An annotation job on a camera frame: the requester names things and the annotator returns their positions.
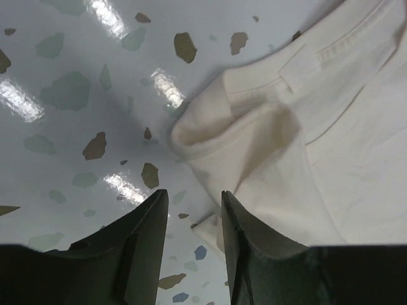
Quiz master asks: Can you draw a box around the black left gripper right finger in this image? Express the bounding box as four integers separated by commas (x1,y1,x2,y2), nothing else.
222,191,406,304

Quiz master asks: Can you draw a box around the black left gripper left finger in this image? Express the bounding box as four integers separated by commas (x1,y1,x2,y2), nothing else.
1,189,169,304

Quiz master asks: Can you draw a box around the cream white t shirt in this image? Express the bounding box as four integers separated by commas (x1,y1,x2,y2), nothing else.
170,1,406,246

